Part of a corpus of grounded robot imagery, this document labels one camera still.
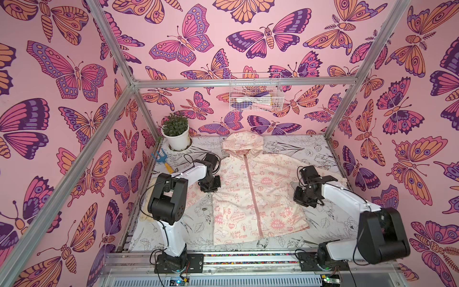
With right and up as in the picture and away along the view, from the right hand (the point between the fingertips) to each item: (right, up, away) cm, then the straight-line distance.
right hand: (297, 199), depth 88 cm
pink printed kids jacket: (-19, -2, +4) cm, 20 cm away
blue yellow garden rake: (-75, +19, +22) cm, 80 cm away
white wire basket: (-19, +56, +9) cm, 60 cm away
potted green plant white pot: (-65, +36, +15) cm, 76 cm away
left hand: (-40, +4, +8) cm, 41 cm away
